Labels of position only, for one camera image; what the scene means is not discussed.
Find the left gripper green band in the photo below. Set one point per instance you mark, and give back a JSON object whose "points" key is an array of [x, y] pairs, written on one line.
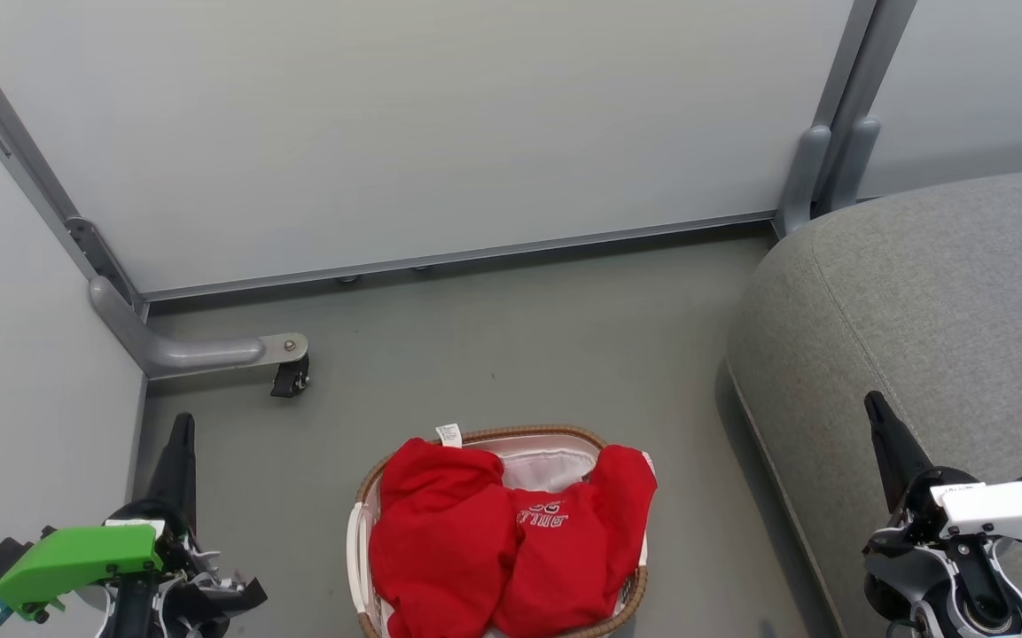
{"points": [[76, 556]]}

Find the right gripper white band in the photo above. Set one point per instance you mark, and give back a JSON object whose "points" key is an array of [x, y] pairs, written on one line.
{"points": [[998, 509]]}

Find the red garment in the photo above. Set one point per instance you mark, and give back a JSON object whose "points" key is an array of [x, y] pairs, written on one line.
{"points": [[510, 540]]}

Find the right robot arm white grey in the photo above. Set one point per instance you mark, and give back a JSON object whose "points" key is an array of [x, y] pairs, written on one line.
{"points": [[980, 616]]}

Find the grey fabric sofa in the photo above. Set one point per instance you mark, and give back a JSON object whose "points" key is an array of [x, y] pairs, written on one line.
{"points": [[918, 354]]}

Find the grey metal partition foot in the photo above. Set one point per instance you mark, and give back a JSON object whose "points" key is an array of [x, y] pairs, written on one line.
{"points": [[183, 347]]}

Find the black caster wheel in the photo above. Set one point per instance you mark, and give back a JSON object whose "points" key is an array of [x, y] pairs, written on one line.
{"points": [[291, 378]]}

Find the white laundry basket wicker rim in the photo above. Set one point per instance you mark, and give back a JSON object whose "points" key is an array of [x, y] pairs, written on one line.
{"points": [[367, 532]]}

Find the white basket liner cloth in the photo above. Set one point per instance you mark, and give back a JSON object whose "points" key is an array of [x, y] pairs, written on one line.
{"points": [[546, 465]]}

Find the grey double partition frame post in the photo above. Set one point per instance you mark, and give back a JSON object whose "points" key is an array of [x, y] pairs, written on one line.
{"points": [[838, 124]]}

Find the grey partition bottom rail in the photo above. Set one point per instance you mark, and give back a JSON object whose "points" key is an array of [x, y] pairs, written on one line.
{"points": [[457, 257]]}

